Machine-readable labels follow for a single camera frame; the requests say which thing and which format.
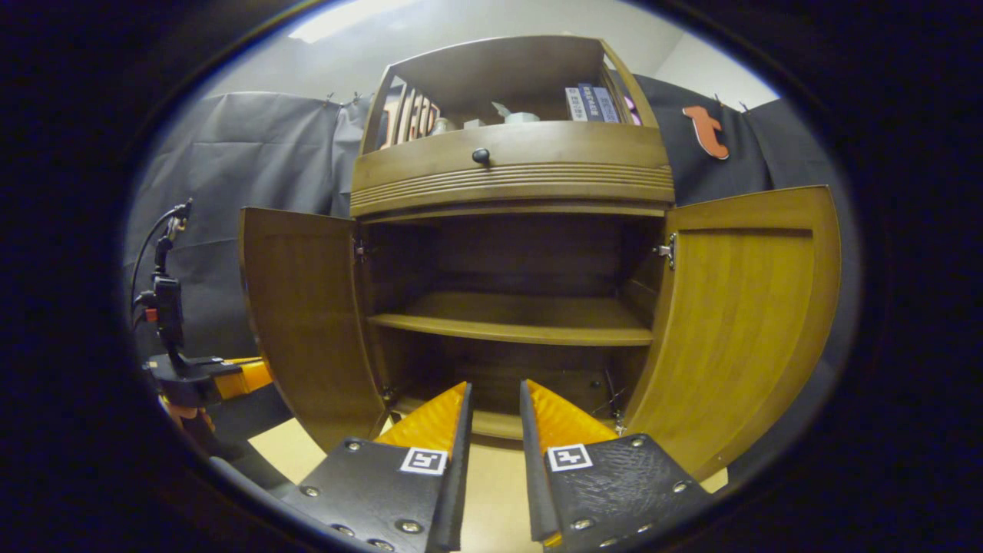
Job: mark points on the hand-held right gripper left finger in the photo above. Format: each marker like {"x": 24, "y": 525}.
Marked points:
{"x": 459, "y": 461}

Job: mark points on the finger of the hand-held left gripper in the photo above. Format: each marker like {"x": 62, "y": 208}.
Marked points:
{"x": 180, "y": 418}
{"x": 249, "y": 378}

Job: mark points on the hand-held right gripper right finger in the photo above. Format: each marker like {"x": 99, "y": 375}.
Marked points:
{"x": 530, "y": 461}

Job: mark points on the wooden shoe cabinet door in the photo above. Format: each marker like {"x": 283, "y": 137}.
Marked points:
{"x": 737, "y": 330}
{"x": 307, "y": 322}

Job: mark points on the wooden double-door shoe cabinet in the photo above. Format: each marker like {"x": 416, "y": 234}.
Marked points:
{"x": 499, "y": 69}

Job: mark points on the metal door hinge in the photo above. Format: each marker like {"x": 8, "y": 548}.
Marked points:
{"x": 359, "y": 250}
{"x": 666, "y": 250}

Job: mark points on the wooden inner shelf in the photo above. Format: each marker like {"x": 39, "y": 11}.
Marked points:
{"x": 522, "y": 319}

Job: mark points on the wooden drawer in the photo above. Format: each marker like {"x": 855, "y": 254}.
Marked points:
{"x": 553, "y": 165}

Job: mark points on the black drawer knob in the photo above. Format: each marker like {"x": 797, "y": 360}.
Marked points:
{"x": 481, "y": 156}

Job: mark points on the clear bottle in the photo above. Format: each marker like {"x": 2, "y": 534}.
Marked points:
{"x": 441, "y": 126}

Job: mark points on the small white box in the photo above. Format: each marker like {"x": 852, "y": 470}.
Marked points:
{"x": 474, "y": 124}

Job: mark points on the white cup with tissue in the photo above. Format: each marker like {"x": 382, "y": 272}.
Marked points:
{"x": 522, "y": 117}

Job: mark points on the white book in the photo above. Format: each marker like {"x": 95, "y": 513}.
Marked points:
{"x": 574, "y": 104}

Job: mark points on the light blue book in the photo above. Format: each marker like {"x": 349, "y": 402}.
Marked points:
{"x": 607, "y": 105}

